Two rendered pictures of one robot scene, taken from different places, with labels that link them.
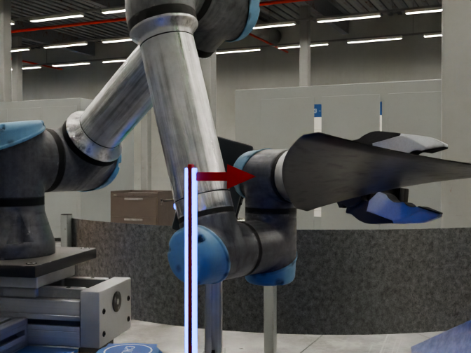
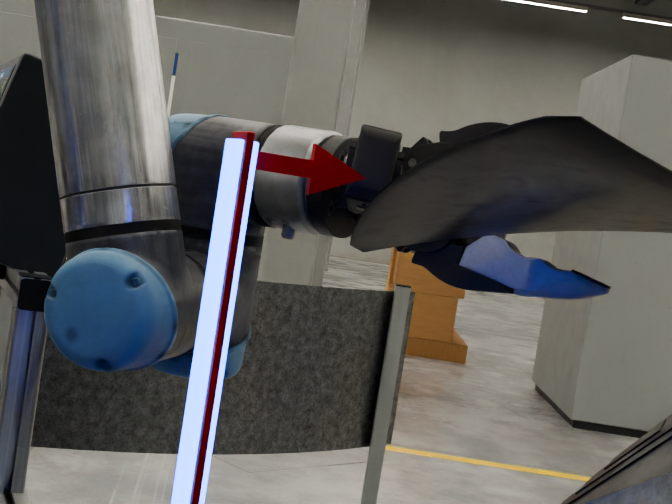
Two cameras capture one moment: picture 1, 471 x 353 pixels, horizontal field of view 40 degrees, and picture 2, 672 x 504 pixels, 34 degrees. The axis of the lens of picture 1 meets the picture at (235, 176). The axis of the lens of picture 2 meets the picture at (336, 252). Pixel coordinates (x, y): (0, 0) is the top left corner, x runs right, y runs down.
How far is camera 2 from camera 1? 25 cm
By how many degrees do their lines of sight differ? 24
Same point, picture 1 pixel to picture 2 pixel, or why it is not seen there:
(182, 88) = not seen: outside the picture
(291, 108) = (15, 32)
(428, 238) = (286, 299)
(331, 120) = not seen: hidden behind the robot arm
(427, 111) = (250, 84)
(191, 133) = (126, 60)
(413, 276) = (253, 360)
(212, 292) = (20, 375)
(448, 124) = (294, 112)
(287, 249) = (243, 313)
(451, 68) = (312, 21)
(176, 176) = (83, 143)
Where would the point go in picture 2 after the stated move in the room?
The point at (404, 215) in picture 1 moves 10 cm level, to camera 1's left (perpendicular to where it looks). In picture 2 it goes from (541, 282) to (395, 263)
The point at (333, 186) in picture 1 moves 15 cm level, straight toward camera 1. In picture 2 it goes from (453, 215) to (580, 236)
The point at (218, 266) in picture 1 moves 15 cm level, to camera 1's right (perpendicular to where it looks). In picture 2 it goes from (158, 338) to (378, 358)
